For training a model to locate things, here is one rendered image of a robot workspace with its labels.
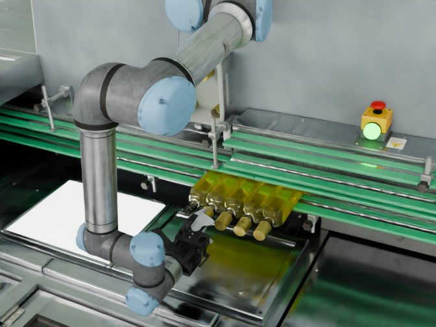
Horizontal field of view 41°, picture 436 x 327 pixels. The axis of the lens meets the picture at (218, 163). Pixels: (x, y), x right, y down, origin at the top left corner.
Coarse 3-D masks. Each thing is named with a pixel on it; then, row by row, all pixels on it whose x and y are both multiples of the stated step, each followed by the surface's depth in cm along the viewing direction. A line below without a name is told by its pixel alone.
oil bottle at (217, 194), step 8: (224, 176) 174; (232, 176) 173; (216, 184) 170; (224, 184) 170; (232, 184) 170; (208, 192) 167; (216, 192) 167; (224, 192) 167; (208, 200) 166; (216, 200) 164
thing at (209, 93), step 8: (216, 72) 182; (208, 80) 185; (216, 80) 183; (200, 88) 188; (208, 88) 186; (216, 88) 185; (200, 96) 189; (208, 96) 188; (216, 96) 186; (200, 104) 191; (208, 104) 189; (216, 104) 188; (200, 112) 189; (208, 112) 188; (192, 120) 186; (200, 120) 185; (208, 120) 185; (216, 120) 184
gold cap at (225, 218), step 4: (224, 212) 160; (220, 216) 159; (224, 216) 159; (228, 216) 159; (216, 220) 158; (220, 220) 157; (224, 220) 158; (228, 220) 159; (216, 224) 158; (220, 224) 158; (224, 224) 157; (220, 228) 158; (224, 228) 158
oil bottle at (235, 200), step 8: (240, 184) 170; (248, 184) 169; (256, 184) 170; (232, 192) 167; (240, 192) 166; (248, 192) 166; (224, 200) 164; (232, 200) 163; (240, 200) 163; (224, 208) 164; (232, 208) 162; (240, 208) 162; (240, 216) 164
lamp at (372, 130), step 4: (368, 124) 159; (372, 124) 158; (376, 124) 158; (364, 128) 159; (368, 128) 158; (372, 128) 157; (376, 128) 157; (380, 128) 158; (364, 132) 159; (368, 132) 158; (372, 132) 158; (376, 132) 157; (380, 132) 159; (368, 136) 159; (372, 136) 158; (376, 136) 158
